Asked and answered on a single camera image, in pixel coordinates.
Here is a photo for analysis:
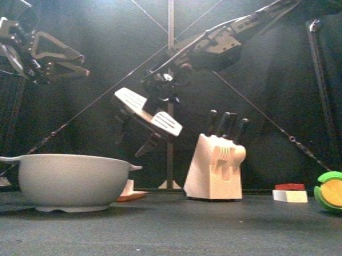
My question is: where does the wooden toy knife block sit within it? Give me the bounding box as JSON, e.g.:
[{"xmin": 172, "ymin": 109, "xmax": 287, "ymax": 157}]
[{"xmin": 183, "ymin": 133, "xmax": 247, "ymax": 201}]

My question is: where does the white orange toy wedge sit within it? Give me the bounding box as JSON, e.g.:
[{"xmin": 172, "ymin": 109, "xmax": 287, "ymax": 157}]
[{"xmin": 116, "ymin": 179, "xmax": 150, "ymax": 203}]

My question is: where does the grey mixing bowl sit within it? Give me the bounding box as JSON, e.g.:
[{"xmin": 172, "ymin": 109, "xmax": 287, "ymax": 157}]
[{"xmin": 0, "ymin": 153, "xmax": 144, "ymax": 214}]

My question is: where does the red white toy block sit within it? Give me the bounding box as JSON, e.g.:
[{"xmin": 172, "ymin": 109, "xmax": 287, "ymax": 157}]
[{"xmin": 271, "ymin": 182, "xmax": 310, "ymax": 204}]

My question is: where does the green yellow toy fruit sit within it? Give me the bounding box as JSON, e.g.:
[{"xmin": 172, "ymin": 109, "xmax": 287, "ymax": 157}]
[{"xmin": 313, "ymin": 170, "xmax": 342, "ymax": 214}]

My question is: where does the diagonal frame brace rod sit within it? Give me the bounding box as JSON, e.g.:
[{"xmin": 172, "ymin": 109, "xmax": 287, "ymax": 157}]
[
  {"xmin": 0, "ymin": 0, "xmax": 225, "ymax": 178},
  {"xmin": 128, "ymin": 0, "xmax": 333, "ymax": 173}
]

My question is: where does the black handled toy knife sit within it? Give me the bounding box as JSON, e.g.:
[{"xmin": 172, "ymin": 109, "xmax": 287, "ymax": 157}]
[
  {"xmin": 206, "ymin": 109, "xmax": 221, "ymax": 138},
  {"xmin": 223, "ymin": 112, "xmax": 239, "ymax": 140},
  {"xmin": 215, "ymin": 111, "xmax": 233, "ymax": 138},
  {"xmin": 233, "ymin": 117, "xmax": 251, "ymax": 145}
]

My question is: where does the vertical metal frame pole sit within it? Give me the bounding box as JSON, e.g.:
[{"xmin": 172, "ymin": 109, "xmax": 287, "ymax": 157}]
[{"xmin": 158, "ymin": 0, "xmax": 183, "ymax": 191}]

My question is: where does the black metal frame bar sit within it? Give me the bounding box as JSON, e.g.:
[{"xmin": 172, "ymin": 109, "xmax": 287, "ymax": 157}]
[{"xmin": 306, "ymin": 18, "xmax": 342, "ymax": 168}]

